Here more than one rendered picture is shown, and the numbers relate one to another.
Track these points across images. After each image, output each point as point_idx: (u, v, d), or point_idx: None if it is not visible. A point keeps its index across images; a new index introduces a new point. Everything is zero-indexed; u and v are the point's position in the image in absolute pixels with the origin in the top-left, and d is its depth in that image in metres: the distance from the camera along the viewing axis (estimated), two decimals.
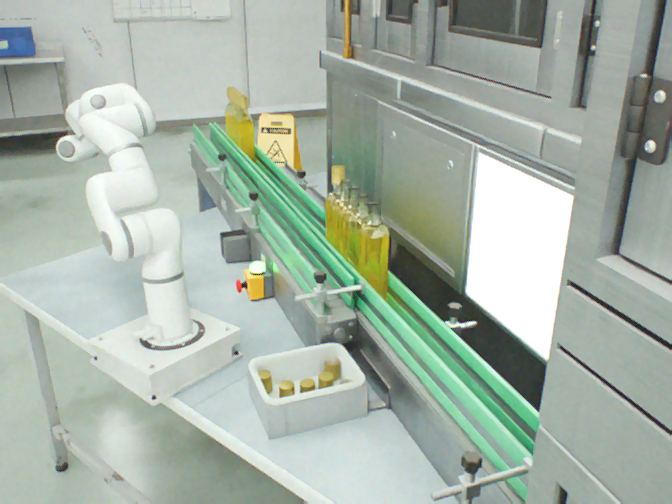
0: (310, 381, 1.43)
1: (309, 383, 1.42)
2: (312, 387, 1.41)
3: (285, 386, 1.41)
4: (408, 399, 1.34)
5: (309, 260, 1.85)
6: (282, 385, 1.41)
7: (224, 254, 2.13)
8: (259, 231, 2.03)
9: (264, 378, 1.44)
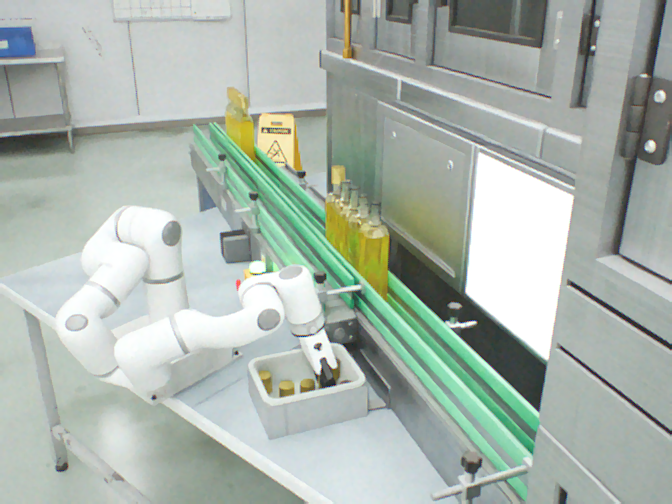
0: (310, 381, 1.43)
1: (309, 383, 1.42)
2: (312, 387, 1.41)
3: (285, 386, 1.41)
4: (408, 399, 1.34)
5: (309, 260, 1.85)
6: (282, 385, 1.41)
7: (224, 254, 2.13)
8: (259, 231, 2.03)
9: (264, 378, 1.44)
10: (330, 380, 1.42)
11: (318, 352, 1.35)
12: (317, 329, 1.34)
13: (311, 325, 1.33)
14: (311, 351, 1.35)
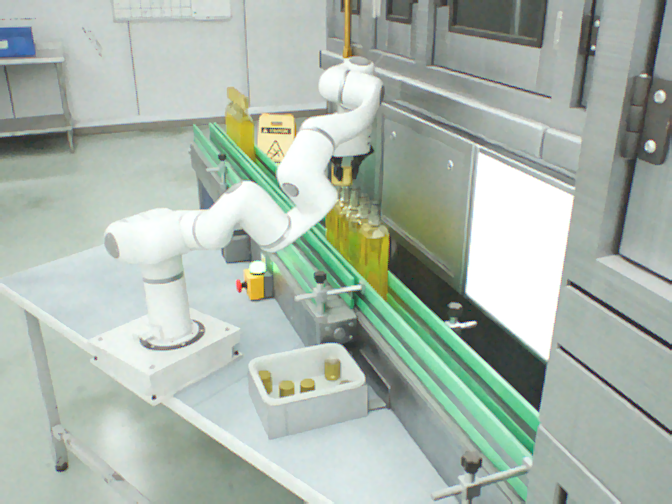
0: (310, 381, 1.43)
1: (309, 383, 1.42)
2: (312, 387, 1.41)
3: (285, 386, 1.41)
4: (408, 399, 1.34)
5: (309, 260, 1.85)
6: (282, 385, 1.41)
7: (224, 254, 2.13)
8: None
9: (264, 378, 1.44)
10: (357, 161, 1.65)
11: (370, 129, 1.59)
12: None
13: None
14: (371, 129, 1.58)
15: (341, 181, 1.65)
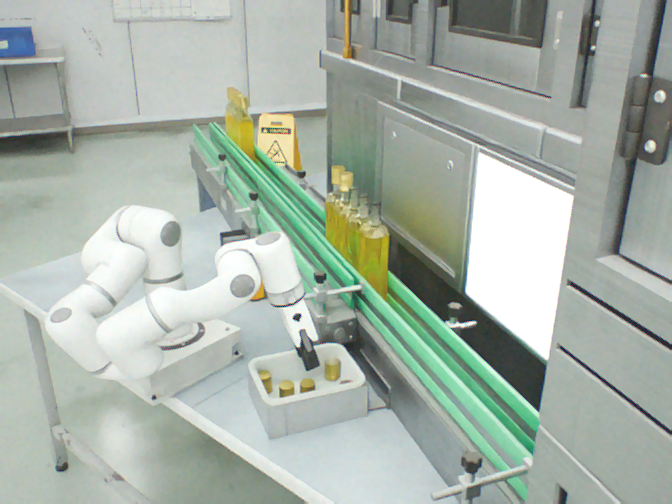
0: (310, 381, 1.43)
1: (309, 383, 1.42)
2: (312, 387, 1.41)
3: (285, 386, 1.41)
4: (408, 399, 1.34)
5: (309, 260, 1.85)
6: (282, 385, 1.41)
7: None
8: (259, 231, 2.03)
9: (264, 378, 1.44)
10: (312, 355, 1.35)
11: (297, 323, 1.30)
12: (296, 299, 1.29)
13: (290, 294, 1.28)
14: (290, 322, 1.30)
15: (341, 187, 1.65)
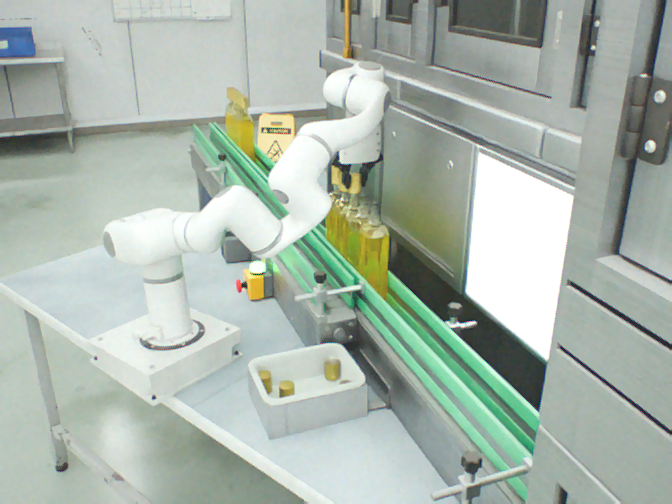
0: (352, 173, 1.60)
1: (355, 174, 1.60)
2: (359, 174, 1.61)
3: (285, 386, 1.41)
4: (408, 399, 1.34)
5: (309, 260, 1.85)
6: (282, 385, 1.41)
7: (224, 254, 2.13)
8: None
9: (264, 378, 1.44)
10: (366, 169, 1.60)
11: (379, 135, 1.54)
12: None
13: None
14: (381, 135, 1.53)
15: (341, 187, 1.65)
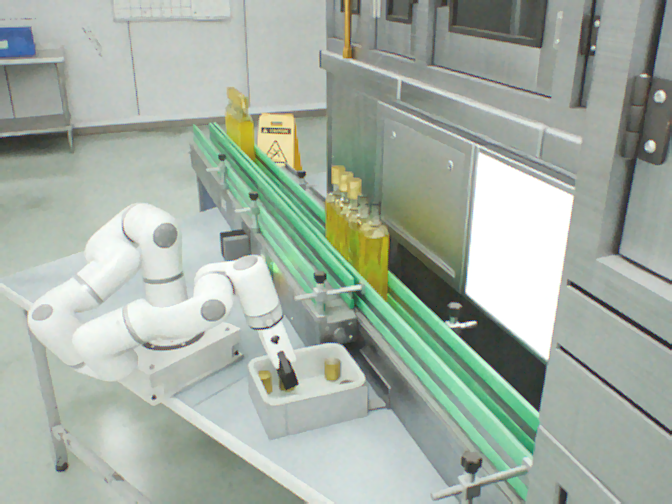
0: (352, 179, 1.61)
1: (355, 179, 1.61)
2: (359, 179, 1.61)
3: None
4: (408, 399, 1.34)
5: (309, 260, 1.85)
6: None
7: (224, 254, 2.13)
8: (259, 231, 2.03)
9: (264, 378, 1.44)
10: (290, 374, 1.37)
11: (275, 345, 1.31)
12: (274, 321, 1.30)
13: (267, 317, 1.29)
14: (268, 344, 1.31)
15: (341, 187, 1.65)
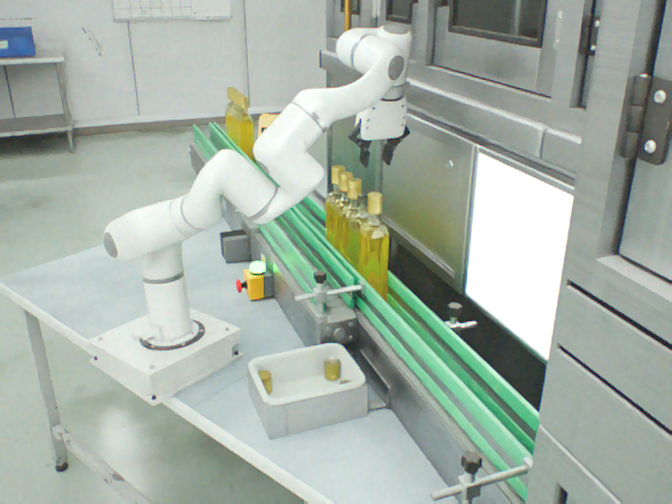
0: (352, 179, 1.61)
1: (355, 179, 1.61)
2: (359, 179, 1.61)
3: (378, 194, 1.50)
4: (408, 399, 1.34)
5: (309, 260, 1.85)
6: (377, 195, 1.50)
7: (224, 254, 2.13)
8: (259, 231, 2.03)
9: (264, 378, 1.44)
10: (391, 145, 1.47)
11: (404, 109, 1.41)
12: None
13: (405, 80, 1.37)
14: (406, 108, 1.40)
15: (341, 187, 1.65)
